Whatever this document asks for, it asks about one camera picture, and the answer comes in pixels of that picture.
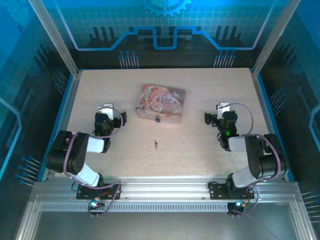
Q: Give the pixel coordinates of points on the small metal key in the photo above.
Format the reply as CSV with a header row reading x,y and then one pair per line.
x,y
156,145

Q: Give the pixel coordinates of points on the pink illustrated tin box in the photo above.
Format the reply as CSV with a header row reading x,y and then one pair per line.
x,y
162,100

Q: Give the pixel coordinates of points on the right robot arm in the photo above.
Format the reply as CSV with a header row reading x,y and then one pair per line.
x,y
265,160

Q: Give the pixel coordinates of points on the black connector board with LED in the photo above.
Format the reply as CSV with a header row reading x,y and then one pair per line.
x,y
96,207
236,208

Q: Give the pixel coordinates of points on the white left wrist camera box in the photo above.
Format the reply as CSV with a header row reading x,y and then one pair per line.
x,y
106,110

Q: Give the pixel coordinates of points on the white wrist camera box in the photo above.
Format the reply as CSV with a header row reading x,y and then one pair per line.
x,y
106,110
222,107

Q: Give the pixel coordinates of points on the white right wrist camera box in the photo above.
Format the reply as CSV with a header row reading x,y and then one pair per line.
x,y
222,107

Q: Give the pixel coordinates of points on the blue-edged aluminium side rail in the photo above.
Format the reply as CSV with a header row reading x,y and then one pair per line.
x,y
67,112
268,112

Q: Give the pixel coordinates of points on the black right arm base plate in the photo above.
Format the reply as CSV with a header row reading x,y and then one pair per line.
x,y
217,191

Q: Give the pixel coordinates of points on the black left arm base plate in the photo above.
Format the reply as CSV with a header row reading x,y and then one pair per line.
x,y
85,192

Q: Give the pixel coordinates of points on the aluminium front rail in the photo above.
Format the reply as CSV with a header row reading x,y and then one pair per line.
x,y
162,190

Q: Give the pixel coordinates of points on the aluminium frame post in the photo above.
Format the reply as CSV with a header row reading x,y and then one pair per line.
x,y
275,37
55,37

